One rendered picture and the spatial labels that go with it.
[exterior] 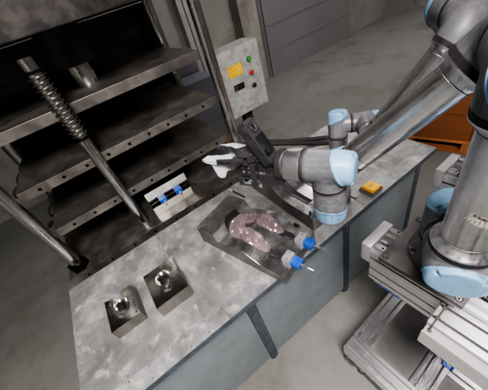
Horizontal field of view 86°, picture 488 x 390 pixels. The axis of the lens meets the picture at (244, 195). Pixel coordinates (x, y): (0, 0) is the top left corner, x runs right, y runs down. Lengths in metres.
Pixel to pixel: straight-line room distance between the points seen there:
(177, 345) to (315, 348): 0.97
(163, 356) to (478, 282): 1.00
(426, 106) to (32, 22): 1.25
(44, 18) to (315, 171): 1.11
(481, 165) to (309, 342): 1.55
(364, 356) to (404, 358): 0.18
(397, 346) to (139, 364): 1.22
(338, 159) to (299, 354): 1.49
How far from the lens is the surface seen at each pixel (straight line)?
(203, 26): 1.52
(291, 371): 1.86
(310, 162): 0.56
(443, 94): 0.60
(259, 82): 1.88
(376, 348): 1.68
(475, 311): 0.97
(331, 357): 1.87
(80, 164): 1.53
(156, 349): 1.22
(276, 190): 1.36
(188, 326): 1.19
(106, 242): 1.81
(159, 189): 1.66
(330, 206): 0.62
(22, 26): 1.33
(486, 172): 0.53
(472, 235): 0.62
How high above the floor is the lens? 1.79
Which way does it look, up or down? 39 degrees down
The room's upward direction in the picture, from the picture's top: 19 degrees counter-clockwise
